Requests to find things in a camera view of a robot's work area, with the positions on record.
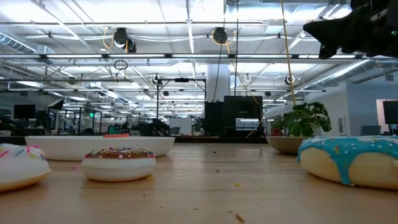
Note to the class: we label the black aluminium table frame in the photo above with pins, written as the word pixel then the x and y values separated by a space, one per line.
pixel 217 140

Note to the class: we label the black computer monitor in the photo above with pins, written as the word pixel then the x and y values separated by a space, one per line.
pixel 24 111
pixel 391 112

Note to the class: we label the green leafy plant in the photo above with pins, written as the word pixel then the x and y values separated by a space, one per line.
pixel 304 121

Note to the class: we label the small white-iced sprinkle donut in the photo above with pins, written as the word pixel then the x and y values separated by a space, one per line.
pixel 21 171

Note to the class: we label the black cabinet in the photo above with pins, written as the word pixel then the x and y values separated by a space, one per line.
pixel 230 109

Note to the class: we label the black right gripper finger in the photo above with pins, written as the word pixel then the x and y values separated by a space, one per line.
pixel 328 52
pixel 329 31

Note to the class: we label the white plate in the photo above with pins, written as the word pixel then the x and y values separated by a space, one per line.
pixel 93 149

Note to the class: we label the silver ventilation duct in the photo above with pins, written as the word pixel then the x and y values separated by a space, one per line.
pixel 342 73
pixel 15 43

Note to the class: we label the large blue-iced donut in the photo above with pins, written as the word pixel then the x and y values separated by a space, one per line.
pixel 357 149

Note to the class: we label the black gantry frame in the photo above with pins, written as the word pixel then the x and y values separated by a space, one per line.
pixel 182 80

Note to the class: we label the small chocolate sprinkle donut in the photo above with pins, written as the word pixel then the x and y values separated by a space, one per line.
pixel 118 168

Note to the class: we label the white board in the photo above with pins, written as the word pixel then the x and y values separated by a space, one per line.
pixel 180 126

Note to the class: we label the small red-iced donut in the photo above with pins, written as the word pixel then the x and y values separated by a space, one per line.
pixel 115 136

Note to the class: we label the tan bowl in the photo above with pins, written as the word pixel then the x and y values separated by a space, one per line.
pixel 284 144

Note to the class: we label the white building column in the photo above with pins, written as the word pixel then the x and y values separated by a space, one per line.
pixel 217 84

